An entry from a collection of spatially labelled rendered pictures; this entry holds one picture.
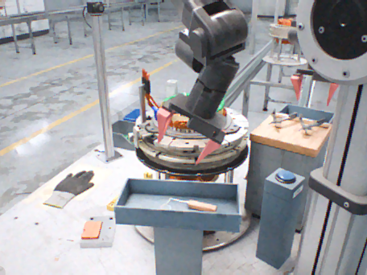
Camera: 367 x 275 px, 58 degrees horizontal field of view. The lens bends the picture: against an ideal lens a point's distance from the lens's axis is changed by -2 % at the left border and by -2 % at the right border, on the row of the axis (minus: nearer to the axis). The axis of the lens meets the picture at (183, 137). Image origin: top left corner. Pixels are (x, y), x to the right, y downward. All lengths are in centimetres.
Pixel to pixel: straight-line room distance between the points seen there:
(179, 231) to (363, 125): 40
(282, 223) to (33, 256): 67
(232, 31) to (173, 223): 38
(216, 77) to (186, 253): 38
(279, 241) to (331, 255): 29
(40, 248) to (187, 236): 50
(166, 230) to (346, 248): 34
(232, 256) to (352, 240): 45
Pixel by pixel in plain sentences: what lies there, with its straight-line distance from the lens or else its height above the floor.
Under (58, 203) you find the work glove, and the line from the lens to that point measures 122.
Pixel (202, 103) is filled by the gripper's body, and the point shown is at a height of 128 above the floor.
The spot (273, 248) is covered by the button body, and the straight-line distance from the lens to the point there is 94.
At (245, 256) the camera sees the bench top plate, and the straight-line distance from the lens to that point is 99.
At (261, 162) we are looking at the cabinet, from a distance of 102.
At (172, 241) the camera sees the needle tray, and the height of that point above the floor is 97.
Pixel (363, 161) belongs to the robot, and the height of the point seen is 123.
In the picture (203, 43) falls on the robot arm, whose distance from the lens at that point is 52.
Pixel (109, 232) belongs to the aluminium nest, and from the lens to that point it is 105.
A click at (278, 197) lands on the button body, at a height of 100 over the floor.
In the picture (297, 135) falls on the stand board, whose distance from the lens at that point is 101.
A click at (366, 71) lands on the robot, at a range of 44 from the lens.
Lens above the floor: 147
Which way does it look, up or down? 26 degrees down
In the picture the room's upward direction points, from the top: straight up
